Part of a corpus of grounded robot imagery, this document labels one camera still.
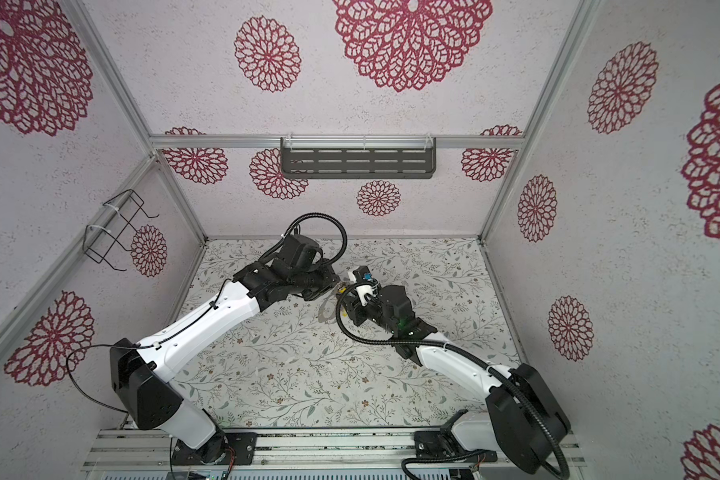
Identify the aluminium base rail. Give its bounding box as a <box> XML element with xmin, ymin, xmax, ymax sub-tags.
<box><xmin>82</xmin><ymin>424</ymin><xmax>588</xmax><ymax>475</ymax></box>

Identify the black wire wall basket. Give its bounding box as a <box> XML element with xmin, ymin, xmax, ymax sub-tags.
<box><xmin>81</xmin><ymin>189</ymin><xmax>159</xmax><ymax>272</ymax></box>

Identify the grey slotted wall shelf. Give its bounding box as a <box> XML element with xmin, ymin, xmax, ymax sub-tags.
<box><xmin>280</xmin><ymin>136</ymin><xmax>437</xmax><ymax>180</ymax></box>

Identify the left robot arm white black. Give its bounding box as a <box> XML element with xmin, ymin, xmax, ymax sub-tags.
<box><xmin>107</xmin><ymin>212</ymin><xmax>348</xmax><ymax>465</ymax></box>

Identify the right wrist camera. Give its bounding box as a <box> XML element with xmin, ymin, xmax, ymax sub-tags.
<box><xmin>348</xmin><ymin>266</ymin><xmax>379</xmax><ymax>306</ymax></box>

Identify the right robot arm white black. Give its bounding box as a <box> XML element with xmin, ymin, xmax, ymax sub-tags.
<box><xmin>335</xmin><ymin>279</ymin><xmax>571</xmax><ymax>479</ymax></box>

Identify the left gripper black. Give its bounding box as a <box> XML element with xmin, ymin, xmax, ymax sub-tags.
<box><xmin>291</xmin><ymin>258</ymin><xmax>342</xmax><ymax>303</ymax></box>

